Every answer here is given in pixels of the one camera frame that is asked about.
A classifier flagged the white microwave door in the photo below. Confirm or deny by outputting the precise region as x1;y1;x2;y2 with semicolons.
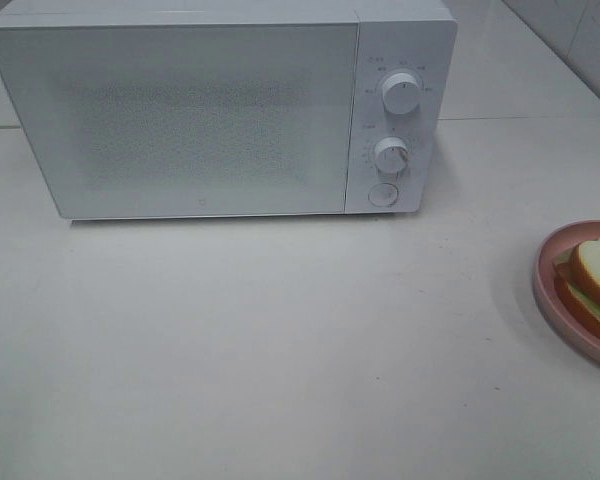
0;24;357;220

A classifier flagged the toy sandwich with bread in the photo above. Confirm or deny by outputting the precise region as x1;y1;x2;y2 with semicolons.
553;238;600;340

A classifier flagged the pink round plate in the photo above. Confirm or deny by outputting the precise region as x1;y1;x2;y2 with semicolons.
532;220;600;366

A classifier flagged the upper white microwave knob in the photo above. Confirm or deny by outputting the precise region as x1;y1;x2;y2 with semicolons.
381;71;422;115

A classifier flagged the white microwave oven body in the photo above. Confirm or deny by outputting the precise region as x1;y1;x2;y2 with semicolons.
0;1;457;220

